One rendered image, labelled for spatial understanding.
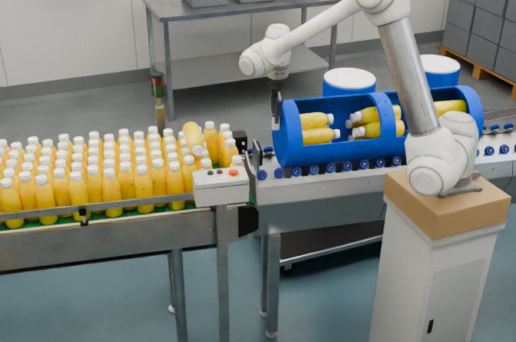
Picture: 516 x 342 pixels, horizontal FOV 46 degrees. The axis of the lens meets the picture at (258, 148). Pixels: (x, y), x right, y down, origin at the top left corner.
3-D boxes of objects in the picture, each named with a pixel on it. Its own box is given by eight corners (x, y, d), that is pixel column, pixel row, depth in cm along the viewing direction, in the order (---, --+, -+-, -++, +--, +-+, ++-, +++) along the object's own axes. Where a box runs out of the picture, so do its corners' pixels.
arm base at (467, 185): (493, 189, 217) (496, 176, 215) (439, 198, 211) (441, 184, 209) (464, 166, 233) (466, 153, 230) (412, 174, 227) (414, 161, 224)
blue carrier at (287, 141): (474, 161, 270) (491, 107, 253) (284, 181, 253) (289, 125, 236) (445, 124, 292) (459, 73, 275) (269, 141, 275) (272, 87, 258)
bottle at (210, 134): (216, 167, 269) (214, 130, 260) (200, 164, 271) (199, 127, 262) (220, 159, 275) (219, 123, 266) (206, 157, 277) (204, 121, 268)
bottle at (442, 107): (465, 96, 266) (427, 99, 262) (469, 111, 264) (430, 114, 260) (458, 102, 272) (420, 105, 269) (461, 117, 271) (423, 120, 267)
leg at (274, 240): (278, 337, 300) (282, 236, 270) (267, 339, 299) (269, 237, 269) (276, 329, 305) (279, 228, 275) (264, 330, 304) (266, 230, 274)
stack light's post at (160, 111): (177, 290, 329) (163, 107, 275) (170, 291, 328) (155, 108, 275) (176, 285, 332) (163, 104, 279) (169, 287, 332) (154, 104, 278)
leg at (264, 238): (272, 317, 312) (275, 218, 282) (261, 319, 311) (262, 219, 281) (269, 309, 317) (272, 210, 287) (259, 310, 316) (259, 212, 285)
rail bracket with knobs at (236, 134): (248, 158, 276) (248, 138, 271) (233, 160, 274) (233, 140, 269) (244, 147, 284) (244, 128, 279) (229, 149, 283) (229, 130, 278)
